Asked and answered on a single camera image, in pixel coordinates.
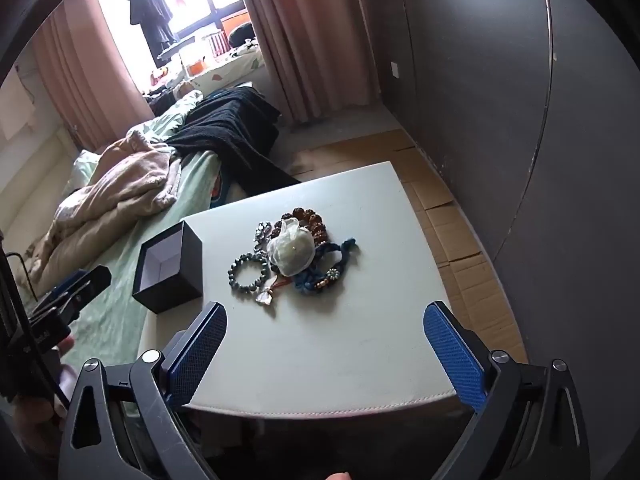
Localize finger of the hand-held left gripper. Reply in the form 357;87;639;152
27;301;82;334
47;265;112;307

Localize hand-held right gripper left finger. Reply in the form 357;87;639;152
60;301;231;480

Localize person's left hand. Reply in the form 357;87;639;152
11;336;77;445

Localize green bead bracelet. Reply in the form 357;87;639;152
230;252;271;293

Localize pink curtain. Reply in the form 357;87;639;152
32;0;156;153
240;0;386;126

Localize hanging dark clothes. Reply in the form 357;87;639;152
125;0;178;68

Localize white floral bedding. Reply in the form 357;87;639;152
185;42;266;96

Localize dark wooden wardrobe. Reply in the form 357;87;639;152
365;0;640;411

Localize white carved pendant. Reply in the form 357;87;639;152
255;276;281;307

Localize green bed sheet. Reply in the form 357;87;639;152
30;90;236;401

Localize beige fleece blanket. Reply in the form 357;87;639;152
12;127;188;281

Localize large brown bead bracelet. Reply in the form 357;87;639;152
272;206;329;248

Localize black jewelry box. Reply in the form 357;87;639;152
131;220;203;315

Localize black cloth bundle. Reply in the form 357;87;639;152
227;22;257;49

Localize blue braided hair tie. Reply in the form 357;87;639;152
292;236;361;293

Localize black knit cloth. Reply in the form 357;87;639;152
167;87;301;196

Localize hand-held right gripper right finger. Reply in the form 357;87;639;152
422;301;591;480

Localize flat cardboard sheets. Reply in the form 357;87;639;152
290;129;528;366

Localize white organza pouch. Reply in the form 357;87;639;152
266;218;317;277

